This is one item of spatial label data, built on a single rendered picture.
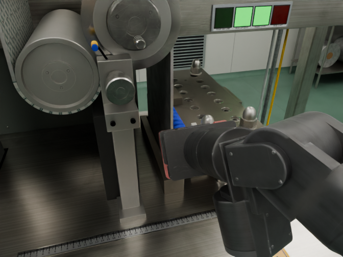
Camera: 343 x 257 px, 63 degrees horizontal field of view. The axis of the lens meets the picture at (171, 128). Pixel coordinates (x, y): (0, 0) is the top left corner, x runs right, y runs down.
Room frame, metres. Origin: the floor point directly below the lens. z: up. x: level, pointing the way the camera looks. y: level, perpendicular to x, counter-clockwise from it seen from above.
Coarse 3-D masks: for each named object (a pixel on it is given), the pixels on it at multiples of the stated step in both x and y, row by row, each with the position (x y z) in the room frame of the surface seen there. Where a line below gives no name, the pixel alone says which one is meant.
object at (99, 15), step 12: (96, 0) 0.42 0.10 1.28; (108, 0) 0.42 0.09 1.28; (156, 0) 0.44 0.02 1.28; (96, 12) 0.41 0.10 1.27; (168, 12) 0.44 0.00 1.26; (96, 24) 0.41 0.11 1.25; (168, 24) 0.44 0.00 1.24; (108, 36) 0.42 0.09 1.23; (108, 48) 0.42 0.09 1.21; (120, 48) 0.42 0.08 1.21; (156, 48) 0.44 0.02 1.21; (132, 60) 0.43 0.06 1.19
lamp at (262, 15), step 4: (256, 8) 0.85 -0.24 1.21; (260, 8) 0.85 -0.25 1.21; (264, 8) 0.86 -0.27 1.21; (268, 8) 0.86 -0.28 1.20; (256, 12) 0.85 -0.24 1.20; (260, 12) 0.85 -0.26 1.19; (264, 12) 0.86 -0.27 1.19; (268, 12) 0.86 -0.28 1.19; (256, 16) 0.85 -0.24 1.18; (260, 16) 0.85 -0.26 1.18; (264, 16) 0.86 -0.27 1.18; (268, 16) 0.86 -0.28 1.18; (256, 20) 0.85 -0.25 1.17; (260, 20) 0.86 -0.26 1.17; (264, 20) 0.86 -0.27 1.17; (268, 20) 0.86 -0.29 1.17; (256, 24) 0.85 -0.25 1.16; (260, 24) 0.86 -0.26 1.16; (264, 24) 0.86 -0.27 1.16
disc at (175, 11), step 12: (84, 0) 0.41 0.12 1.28; (168, 0) 0.45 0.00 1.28; (84, 12) 0.41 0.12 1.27; (180, 12) 0.45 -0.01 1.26; (84, 24) 0.41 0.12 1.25; (180, 24) 0.45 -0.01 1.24; (96, 36) 0.42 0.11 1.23; (168, 36) 0.45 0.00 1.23; (168, 48) 0.45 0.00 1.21; (144, 60) 0.43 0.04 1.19; (156, 60) 0.44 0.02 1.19
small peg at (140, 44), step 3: (135, 36) 0.41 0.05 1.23; (138, 36) 0.40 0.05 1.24; (135, 39) 0.39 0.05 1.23; (138, 39) 0.39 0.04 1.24; (141, 39) 0.39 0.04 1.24; (135, 42) 0.39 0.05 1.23; (138, 42) 0.38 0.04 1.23; (141, 42) 0.39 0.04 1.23; (144, 42) 0.39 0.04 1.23; (138, 45) 0.38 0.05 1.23; (141, 45) 0.39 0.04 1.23; (144, 45) 0.39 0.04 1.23; (138, 48) 0.39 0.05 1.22; (141, 48) 0.39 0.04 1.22
